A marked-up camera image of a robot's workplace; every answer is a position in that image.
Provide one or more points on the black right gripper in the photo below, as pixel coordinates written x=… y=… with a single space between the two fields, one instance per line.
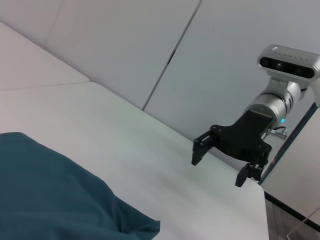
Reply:
x=245 y=137

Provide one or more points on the teal blue shirt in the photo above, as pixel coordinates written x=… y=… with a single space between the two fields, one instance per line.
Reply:
x=62 y=195

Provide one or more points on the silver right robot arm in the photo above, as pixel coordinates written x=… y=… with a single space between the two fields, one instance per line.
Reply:
x=280 y=102

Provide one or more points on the clear acrylic panel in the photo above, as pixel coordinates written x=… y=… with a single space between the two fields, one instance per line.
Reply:
x=303 y=223

